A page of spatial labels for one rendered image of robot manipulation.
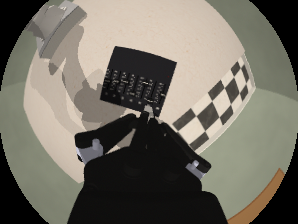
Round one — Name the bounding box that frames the black lighting desk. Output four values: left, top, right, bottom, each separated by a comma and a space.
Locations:
100, 46, 177, 117

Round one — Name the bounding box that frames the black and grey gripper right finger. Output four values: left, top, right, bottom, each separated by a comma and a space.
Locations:
146, 106, 211, 181

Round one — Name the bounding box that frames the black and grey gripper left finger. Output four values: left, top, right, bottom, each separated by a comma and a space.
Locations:
74, 105, 150, 176

